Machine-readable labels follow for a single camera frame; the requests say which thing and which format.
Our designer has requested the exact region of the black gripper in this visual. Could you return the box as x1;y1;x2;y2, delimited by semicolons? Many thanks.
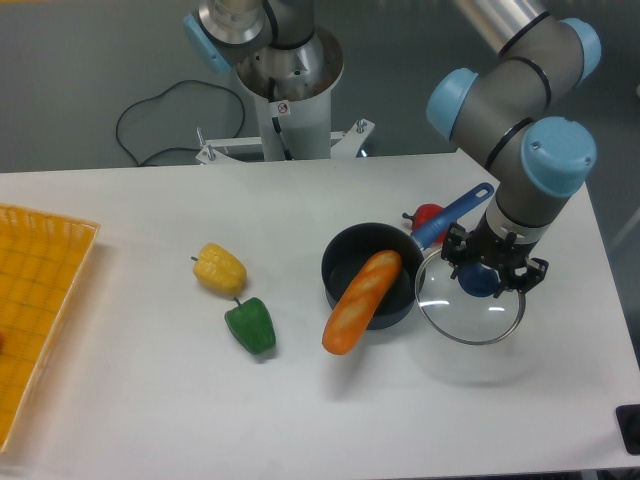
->
441;222;549;298

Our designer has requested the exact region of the glass pot lid blue knob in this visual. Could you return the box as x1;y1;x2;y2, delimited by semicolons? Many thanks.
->
414;249;526;346

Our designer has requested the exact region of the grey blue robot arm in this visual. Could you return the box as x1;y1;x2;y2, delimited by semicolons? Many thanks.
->
183;1;601;297

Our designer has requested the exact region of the red toy bell pepper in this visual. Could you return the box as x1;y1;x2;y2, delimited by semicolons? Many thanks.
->
402;203;443;233

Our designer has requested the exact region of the orange toy baguette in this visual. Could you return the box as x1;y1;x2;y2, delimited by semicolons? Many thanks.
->
322;250;402;355

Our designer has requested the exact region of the black object at table edge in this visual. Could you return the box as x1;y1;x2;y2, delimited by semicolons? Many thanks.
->
615;404;640;456

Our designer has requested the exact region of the green toy bell pepper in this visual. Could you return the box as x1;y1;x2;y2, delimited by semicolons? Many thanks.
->
224;297;276;355

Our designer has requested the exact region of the yellow toy bell pepper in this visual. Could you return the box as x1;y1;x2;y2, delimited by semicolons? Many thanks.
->
193;243;248;297

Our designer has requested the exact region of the yellow plastic basket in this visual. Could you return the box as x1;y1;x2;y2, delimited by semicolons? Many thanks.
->
1;204;100;452

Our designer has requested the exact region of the dark pot blue handle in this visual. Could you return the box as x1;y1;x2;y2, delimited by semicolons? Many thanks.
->
321;183;494;336

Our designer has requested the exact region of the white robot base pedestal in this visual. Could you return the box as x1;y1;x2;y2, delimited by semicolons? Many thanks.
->
194;24;376;165

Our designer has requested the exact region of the black cable on floor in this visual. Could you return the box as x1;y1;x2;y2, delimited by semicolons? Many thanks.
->
115;79;247;168

